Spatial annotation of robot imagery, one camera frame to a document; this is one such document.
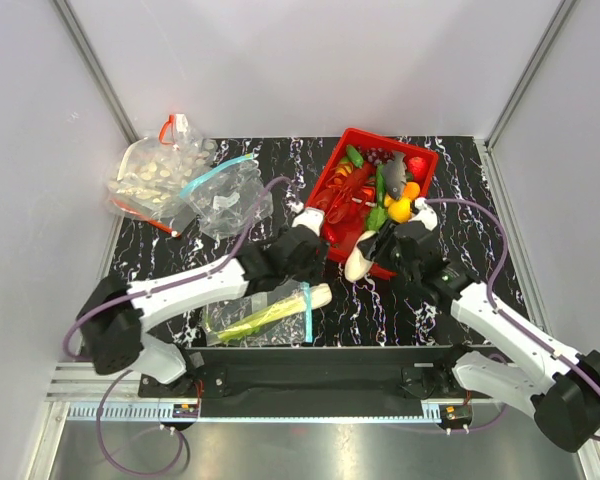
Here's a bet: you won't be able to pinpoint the toy leek green white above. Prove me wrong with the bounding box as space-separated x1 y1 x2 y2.
212 282 332 345

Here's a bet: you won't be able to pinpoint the white toy radish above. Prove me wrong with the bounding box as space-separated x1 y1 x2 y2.
344 230 377 283

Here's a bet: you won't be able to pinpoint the blue zipper clear bag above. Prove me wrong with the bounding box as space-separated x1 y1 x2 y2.
199 280 315 347

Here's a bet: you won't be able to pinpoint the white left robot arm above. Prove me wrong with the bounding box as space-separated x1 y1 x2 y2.
75 225 328 396

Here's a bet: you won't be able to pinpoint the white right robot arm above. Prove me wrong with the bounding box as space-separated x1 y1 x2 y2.
357 221 600 453

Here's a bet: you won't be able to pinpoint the red zipper clear bag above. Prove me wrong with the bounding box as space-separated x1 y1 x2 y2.
105 113 217 237

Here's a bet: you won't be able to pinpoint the yellow toy lemon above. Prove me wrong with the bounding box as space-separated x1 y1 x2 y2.
384 195 412 223

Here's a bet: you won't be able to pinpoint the red toy chili pepper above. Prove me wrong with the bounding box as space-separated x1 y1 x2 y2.
324 225 339 245

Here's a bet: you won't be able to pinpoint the green toy bell pepper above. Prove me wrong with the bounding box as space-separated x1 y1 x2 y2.
365 206 388 232

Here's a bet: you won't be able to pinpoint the orange toy fruit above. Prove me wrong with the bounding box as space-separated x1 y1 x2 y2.
403 182 421 201

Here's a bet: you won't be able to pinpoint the red toy lobster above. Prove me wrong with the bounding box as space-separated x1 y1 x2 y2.
311 161 375 224

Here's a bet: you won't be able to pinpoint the red plastic bin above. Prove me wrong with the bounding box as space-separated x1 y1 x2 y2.
308 128 438 264

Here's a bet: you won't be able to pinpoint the grey toy fish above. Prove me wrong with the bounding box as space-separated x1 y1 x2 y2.
382 151 407 200

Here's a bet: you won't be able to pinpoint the red toy apple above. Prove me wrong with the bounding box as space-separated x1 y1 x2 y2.
407 157 429 183

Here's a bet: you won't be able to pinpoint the purple toy grapes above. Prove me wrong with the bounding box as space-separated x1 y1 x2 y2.
362 147 394 165

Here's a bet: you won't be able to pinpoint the green toy cucumber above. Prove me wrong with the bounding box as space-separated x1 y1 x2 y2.
346 145 365 168

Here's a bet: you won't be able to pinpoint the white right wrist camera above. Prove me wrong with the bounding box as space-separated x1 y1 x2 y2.
409 197 438 231

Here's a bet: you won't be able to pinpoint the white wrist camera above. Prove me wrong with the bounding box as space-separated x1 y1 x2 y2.
409 197 438 231
291 201 325 236

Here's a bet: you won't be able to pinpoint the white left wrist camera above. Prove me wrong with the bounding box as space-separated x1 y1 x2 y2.
291 201 325 236

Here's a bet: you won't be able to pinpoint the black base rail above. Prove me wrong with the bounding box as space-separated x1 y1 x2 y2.
139 344 496 399

